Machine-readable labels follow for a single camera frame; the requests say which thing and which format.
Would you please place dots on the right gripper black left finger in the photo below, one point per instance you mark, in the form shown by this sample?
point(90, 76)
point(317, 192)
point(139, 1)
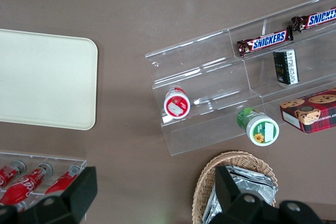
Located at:
point(78, 192)

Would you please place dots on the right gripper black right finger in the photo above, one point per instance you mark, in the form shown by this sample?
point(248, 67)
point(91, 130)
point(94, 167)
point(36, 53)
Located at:
point(228, 200)

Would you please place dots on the light wicker basket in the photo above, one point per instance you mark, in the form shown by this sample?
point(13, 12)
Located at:
point(207, 171)

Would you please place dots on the beige plastic tray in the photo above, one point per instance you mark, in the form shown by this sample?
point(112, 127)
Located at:
point(47, 77)

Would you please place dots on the silver foil pack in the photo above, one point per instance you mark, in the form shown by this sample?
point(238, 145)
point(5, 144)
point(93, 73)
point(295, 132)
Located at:
point(252, 182)
point(211, 208)

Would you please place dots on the red Coca-Cola bottle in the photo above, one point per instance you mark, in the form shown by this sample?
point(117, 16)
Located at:
point(21, 206)
point(9, 174)
point(23, 184)
point(61, 182)

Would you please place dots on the clear acrylic bottle rack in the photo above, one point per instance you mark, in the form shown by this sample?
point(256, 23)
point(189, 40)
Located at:
point(78, 162)

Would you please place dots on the green lid white cup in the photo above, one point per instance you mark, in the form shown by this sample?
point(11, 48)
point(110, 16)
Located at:
point(262, 129)

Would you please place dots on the red lid white cup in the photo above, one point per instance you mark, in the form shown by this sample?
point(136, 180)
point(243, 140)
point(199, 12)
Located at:
point(177, 106)

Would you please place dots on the red tartan cookie box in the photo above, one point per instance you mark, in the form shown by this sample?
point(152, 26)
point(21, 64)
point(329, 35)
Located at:
point(312, 113)

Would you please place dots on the clear acrylic step display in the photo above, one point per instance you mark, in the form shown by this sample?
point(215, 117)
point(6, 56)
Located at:
point(210, 77)

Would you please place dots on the small black white box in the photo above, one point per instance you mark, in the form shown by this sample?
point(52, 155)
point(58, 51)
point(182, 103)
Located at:
point(286, 66)

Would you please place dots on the Snickers chocolate bar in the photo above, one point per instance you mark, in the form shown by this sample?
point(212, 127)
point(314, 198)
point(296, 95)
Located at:
point(267, 40)
point(317, 19)

